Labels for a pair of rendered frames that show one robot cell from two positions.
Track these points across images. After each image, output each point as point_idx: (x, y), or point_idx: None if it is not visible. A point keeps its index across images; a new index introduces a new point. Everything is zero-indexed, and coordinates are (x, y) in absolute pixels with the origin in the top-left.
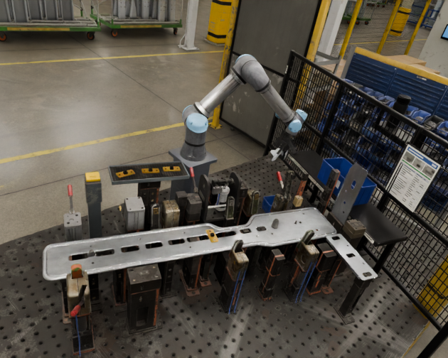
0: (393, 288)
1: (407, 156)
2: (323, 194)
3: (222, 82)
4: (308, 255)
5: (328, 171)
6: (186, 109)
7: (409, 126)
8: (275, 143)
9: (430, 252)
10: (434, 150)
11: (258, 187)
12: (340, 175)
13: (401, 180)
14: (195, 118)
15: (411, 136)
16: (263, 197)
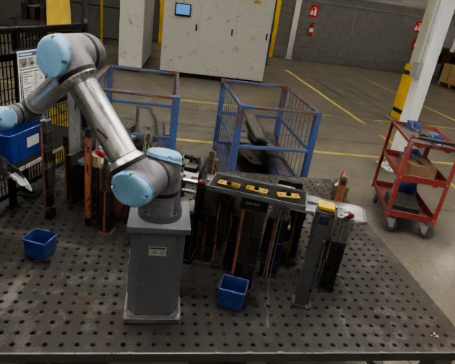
0: (58, 172)
1: (22, 63)
2: (48, 157)
3: (105, 97)
4: (157, 146)
5: (22, 141)
6: (146, 177)
7: (9, 33)
8: (3, 177)
9: (61, 116)
10: (32, 40)
11: None
12: (35, 126)
13: (27, 88)
14: (168, 152)
15: None
16: (45, 244)
